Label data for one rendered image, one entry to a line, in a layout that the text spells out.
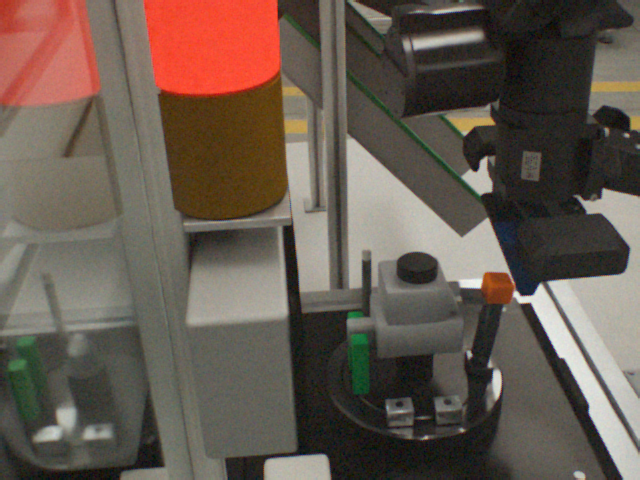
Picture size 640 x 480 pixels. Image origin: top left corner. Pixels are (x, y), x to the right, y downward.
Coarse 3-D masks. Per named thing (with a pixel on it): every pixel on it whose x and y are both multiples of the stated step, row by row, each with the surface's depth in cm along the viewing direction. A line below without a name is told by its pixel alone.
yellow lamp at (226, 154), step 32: (160, 96) 28; (192, 96) 28; (224, 96) 28; (256, 96) 28; (192, 128) 28; (224, 128) 28; (256, 128) 29; (192, 160) 29; (224, 160) 29; (256, 160) 30; (192, 192) 30; (224, 192) 30; (256, 192) 30
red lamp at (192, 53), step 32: (160, 0) 26; (192, 0) 26; (224, 0) 26; (256, 0) 27; (160, 32) 27; (192, 32) 27; (224, 32) 27; (256, 32) 27; (160, 64) 28; (192, 64) 27; (224, 64) 27; (256, 64) 28
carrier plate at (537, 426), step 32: (320, 320) 73; (512, 320) 72; (320, 352) 69; (512, 352) 68; (320, 384) 65; (512, 384) 65; (544, 384) 64; (320, 416) 62; (512, 416) 61; (544, 416) 61; (320, 448) 59; (352, 448) 59; (480, 448) 59; (512, 448) 59; (544, 448) 59; (576, 448) 58
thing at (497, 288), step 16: (496, 272) 60; (464, 288) 60; (480, 288) 60; (496, 288) 58; (512, 288) 58; (496, 304) 59; (480, 320) 61; (496, 320) 60; (480, 336) 61; (480, 352) 62
